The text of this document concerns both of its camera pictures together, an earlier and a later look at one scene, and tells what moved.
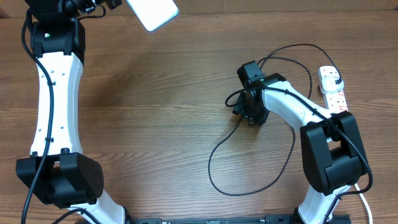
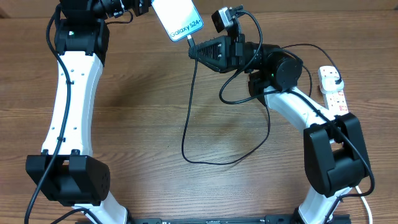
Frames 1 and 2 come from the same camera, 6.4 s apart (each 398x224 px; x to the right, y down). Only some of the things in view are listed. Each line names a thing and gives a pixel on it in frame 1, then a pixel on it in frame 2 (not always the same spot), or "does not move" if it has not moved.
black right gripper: [240, 108] to [228, 53]
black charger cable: [262, 60] to [268, 107]
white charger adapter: [329, 86] does not move
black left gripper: [114, 4] to [142, 7]
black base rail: [215, 219] does not move
